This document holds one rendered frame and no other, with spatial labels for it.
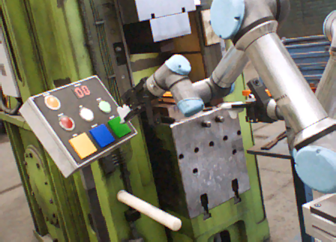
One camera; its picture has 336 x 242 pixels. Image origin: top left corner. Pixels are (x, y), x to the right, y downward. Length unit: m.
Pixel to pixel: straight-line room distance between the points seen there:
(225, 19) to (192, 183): 1.05
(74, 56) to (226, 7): 0.94
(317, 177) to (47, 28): 1.57
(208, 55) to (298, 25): 8.52
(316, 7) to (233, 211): 8.53
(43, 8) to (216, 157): 1.09
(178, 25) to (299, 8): 8.74
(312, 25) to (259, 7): 9.43
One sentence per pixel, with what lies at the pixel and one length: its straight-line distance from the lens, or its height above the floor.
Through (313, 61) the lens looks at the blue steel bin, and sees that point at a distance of 5.63.
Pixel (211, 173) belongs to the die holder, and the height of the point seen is 0.63.
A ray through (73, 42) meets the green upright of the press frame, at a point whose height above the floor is 1.34.
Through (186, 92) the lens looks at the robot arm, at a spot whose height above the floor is 1.13.
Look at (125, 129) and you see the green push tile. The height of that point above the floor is 0.99.
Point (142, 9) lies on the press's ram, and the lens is 1.84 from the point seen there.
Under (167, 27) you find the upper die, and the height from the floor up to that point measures 1.32.
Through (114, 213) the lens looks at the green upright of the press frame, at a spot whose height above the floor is 0.55.
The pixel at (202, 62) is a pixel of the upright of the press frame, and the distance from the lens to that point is 2.21.
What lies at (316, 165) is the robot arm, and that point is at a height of 1.00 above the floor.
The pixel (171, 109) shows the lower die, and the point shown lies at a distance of 1.91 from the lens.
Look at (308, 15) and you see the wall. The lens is 10.50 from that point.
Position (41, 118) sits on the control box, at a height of 1.13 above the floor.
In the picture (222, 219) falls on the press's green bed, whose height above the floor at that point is 0.39.
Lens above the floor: 1.37
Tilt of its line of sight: 13 degrees down
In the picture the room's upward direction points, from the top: 11 degrees counter-clockwise
